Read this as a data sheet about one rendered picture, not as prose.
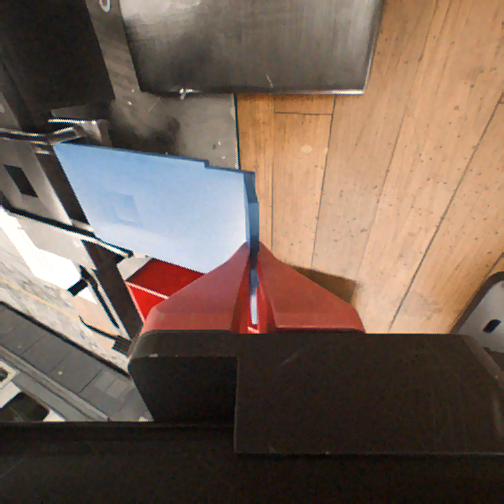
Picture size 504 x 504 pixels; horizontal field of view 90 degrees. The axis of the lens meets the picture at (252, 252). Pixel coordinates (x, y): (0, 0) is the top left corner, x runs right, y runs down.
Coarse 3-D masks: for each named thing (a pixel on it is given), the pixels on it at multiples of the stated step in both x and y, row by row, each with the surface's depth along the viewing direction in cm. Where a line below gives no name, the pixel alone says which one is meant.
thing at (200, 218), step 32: (64, 160) 16; (96, 160) 15; (128, 160) 14; (96, 192) 17; (128, 192) 16; (160, 192) 14; (192, 192) 13; (224, 192) 12; (96, 224) 19; (128, 224) 17; (160, 224) 16; (192, 224) 15; (224, 224) 14; (256, 224) 10; (192, 256) 16; (224, 256) 15; (256, 256) 11; (256, 320) 13
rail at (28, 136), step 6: (42, 126) 18; (48, 126) 18; (0, 132) 18; (6, 132) 17; (12, 132) 17; (18, 132) 17; (24, 132) 17; (30, 132) 16; (36, 132) 16; (42, 132) 16; (48, 132) 16; (6, 138) 18; (12, 138) 17; (18, 138) 17; (24, 138) 17; (30, 138) 16; (36, 138) 16; (42, 138) 16
